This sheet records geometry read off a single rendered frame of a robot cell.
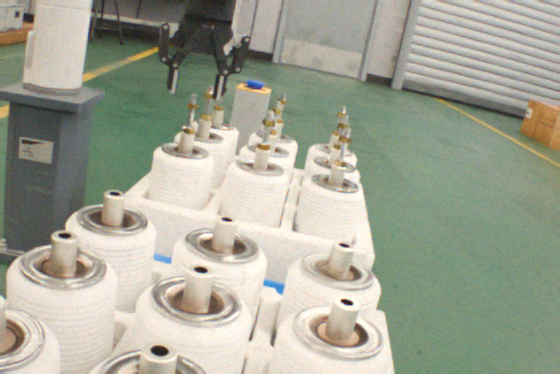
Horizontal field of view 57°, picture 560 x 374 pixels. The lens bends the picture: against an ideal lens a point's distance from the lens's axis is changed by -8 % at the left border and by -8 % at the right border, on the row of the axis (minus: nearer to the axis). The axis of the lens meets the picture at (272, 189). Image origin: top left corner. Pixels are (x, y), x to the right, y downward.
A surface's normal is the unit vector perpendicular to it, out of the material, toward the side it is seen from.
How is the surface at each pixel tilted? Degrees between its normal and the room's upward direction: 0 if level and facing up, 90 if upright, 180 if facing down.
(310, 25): 90
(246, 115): 90
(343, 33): 90
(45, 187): 90
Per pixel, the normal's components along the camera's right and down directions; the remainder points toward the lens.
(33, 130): 0.07, 0.34
